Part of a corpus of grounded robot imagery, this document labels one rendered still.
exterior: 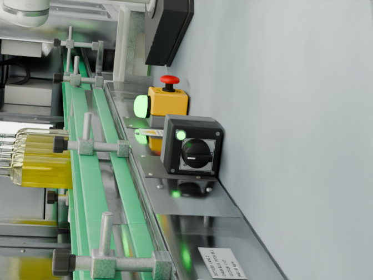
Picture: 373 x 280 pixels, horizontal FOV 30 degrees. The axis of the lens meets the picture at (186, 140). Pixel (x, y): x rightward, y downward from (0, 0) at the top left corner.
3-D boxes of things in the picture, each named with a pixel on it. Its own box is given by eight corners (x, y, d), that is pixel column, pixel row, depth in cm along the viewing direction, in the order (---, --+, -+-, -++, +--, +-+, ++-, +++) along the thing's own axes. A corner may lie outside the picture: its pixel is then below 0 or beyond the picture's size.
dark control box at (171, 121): (208, 162, 118) (159, 159, 116) (214, 116, 116) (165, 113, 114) (219, 178, 110) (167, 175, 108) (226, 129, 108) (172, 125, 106)
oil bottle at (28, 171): (106, 183, 158) (9, 178, 153) (108, 159, 156) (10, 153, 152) (107, 191, 152) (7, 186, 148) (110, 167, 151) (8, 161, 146)
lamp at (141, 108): (146, 115, 141) (131, 114, 140) (149, 93, 140) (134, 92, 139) (149, 120, 137) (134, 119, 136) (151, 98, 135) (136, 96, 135)
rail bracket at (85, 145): (128, 153, 124) (52, 148, 122) (132, 113, 122) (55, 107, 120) (131, 159, 120) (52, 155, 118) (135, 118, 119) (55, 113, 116)
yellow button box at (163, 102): (180, 121, 144) (145, 119, 142) (185, 86, 142) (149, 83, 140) (186, 130, 137) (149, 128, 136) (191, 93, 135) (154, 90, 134)
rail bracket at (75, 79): (99, 121, 183) (50, 118, 180) (104, 58, 178) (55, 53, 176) (99, 124, 180) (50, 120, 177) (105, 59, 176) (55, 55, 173)
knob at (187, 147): (207, 166, 109) (212, 173, 106) (179, 165, 108) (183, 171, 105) (211, 139, 108) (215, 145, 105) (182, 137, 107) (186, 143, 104)
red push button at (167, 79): (156, 90, 140) (159, 73, 139) (176, 91, 140) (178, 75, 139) (159, 94, 136) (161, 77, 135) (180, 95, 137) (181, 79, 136)
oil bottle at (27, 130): (99, 152, 179) (14, 147, 175) (101, 131, 178) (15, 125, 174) (101, 159, 174) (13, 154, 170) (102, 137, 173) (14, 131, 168)
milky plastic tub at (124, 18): (142, 84, 201) (112, 81, 199) (150, 6, 196) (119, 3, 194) (150, 97, 185) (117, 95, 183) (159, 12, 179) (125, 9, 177)
